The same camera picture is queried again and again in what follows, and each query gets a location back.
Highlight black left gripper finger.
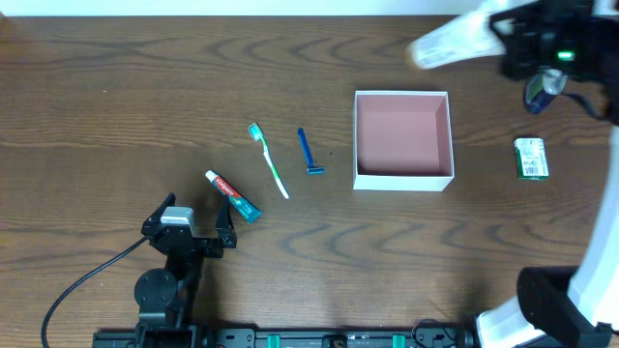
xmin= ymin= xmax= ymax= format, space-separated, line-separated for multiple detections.
xmin=143 ymin=192 xmax=176 ymax=226
xmin=215 ymin=198 xmax=237 ymax=248

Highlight red teal Colgate toothpaste tube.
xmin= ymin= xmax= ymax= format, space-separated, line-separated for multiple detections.
xmin=205 ymin=170 xmax=262 ymax=224

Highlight clear pump bottle purple liquid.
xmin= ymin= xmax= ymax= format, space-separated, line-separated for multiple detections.
xmin=523 ymin=70 xmax=568 ymax=115

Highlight white Pantene lotion tube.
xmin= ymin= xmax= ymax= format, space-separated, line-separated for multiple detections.
xmin=405 ymin=9 xmax=505 ymax=70

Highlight green white soap box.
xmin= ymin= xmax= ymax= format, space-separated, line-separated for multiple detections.
xmin=514 ymin=137 xmax=549 ymax=181

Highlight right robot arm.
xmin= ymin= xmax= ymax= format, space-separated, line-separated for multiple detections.
xmin=473 ymin=1 xmax=618 ymax=347

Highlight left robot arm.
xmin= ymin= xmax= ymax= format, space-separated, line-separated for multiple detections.
xmin=134 ymin=194 xmax=237 ymax=347

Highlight green white toothbrush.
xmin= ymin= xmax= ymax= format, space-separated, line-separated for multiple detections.
xmin=248 ymin=123 xmax=290 ymax=199

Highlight blue disposable razor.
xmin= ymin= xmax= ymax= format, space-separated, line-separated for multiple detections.
xmin=297 ymin=128 xmax=326 ymax=175

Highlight cream box with pink interior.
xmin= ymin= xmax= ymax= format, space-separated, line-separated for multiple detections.
xmin=352 ymin=90 xmax=455 ymax=191

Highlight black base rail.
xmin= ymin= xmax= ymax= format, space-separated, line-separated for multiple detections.
xmin=92 ymin=324 xmax=479 ymax=348

